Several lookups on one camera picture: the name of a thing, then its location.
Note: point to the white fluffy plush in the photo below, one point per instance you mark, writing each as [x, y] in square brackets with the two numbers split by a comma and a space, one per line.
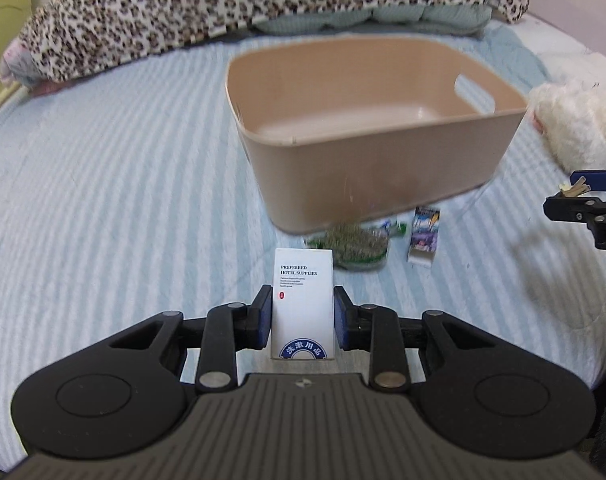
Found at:
[578, 120]

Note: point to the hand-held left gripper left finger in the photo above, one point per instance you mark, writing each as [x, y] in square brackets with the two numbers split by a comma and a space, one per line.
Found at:
[265, 312]

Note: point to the light blue striped bed sheet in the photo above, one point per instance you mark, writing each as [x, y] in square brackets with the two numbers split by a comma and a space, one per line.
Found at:
[108, 200]

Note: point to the green patterned sachet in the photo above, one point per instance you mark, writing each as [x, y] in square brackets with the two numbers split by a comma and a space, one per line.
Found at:
[355, 250]

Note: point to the leopard print blanket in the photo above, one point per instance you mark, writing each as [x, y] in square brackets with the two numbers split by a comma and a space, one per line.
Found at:
[183, 0]

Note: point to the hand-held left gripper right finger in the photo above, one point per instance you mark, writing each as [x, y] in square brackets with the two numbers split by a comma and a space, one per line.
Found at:
[340, 320]

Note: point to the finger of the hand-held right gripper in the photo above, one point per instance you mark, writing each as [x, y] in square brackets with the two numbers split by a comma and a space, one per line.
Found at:
[568, 207]
[600, 178]

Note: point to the white rectangular toiletry box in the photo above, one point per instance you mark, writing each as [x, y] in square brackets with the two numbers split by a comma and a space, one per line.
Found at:
[303, 305]

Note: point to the grey-green quilted cushion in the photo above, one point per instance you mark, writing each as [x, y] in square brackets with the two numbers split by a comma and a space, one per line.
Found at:
[433, 19]

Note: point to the beige plastic storage basket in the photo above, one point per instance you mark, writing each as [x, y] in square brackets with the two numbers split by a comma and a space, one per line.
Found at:
[363, 175]

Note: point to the small green white packet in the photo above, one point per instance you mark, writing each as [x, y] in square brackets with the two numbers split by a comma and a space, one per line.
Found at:
[394, 227]

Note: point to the small colourful printed box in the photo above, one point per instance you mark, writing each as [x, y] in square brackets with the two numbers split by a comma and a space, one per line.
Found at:
[424, 237]

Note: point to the small tan wooden item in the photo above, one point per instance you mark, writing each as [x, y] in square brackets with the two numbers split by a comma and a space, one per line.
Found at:
[573, 190]

